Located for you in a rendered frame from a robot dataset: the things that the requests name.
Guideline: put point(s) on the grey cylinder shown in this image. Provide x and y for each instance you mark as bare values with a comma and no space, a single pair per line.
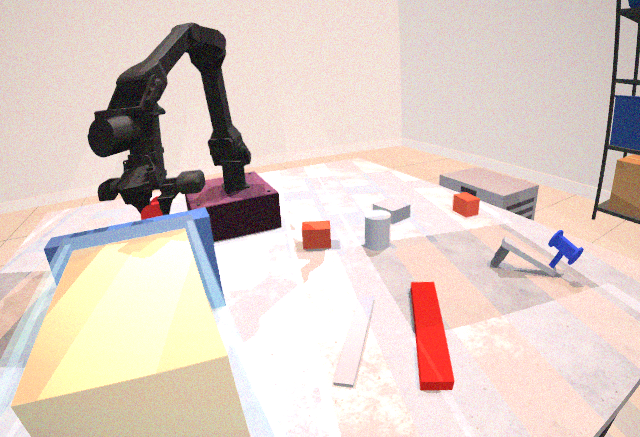
377,230

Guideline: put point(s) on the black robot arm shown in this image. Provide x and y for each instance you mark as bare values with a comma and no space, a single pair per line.
132,117

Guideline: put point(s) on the white flat bar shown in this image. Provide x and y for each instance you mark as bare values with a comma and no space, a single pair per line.
353,347

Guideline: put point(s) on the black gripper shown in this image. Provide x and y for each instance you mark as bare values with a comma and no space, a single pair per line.
187,182

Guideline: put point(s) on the red flat bar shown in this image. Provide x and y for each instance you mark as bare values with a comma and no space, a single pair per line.
434,364

